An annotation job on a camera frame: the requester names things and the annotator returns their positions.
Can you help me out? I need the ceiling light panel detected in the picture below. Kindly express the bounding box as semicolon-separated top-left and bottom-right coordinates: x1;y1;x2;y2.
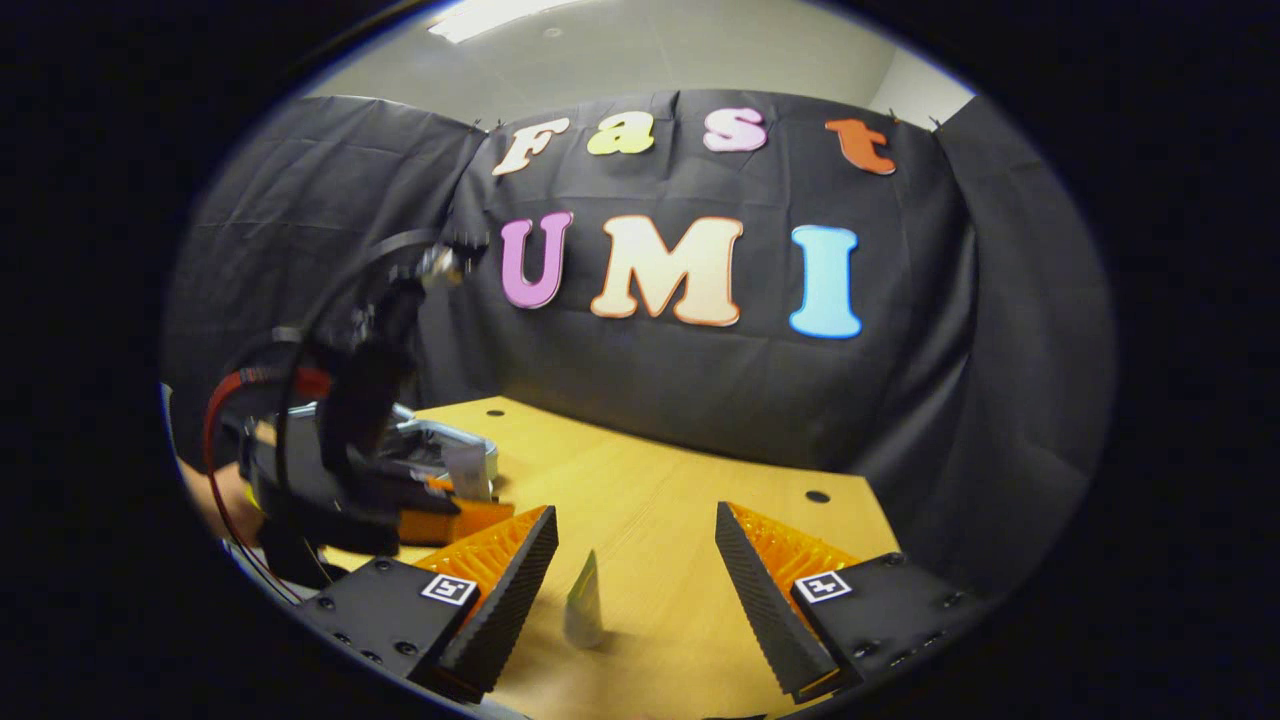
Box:
430;0;586;44

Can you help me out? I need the white green cosmetic tube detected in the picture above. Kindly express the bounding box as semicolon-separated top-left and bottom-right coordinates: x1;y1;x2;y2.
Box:
563;549;607;650

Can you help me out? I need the red cable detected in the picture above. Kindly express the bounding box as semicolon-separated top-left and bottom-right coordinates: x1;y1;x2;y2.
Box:
202;365;333;606

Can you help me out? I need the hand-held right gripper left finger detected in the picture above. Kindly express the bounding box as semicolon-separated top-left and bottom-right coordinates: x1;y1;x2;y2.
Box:
298;504;561;704

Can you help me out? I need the light blue small suitcase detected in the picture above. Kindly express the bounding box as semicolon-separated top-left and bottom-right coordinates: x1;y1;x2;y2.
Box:
285;400;501;503

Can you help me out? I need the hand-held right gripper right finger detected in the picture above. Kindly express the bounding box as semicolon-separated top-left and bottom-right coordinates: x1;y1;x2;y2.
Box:
714;500;993;705

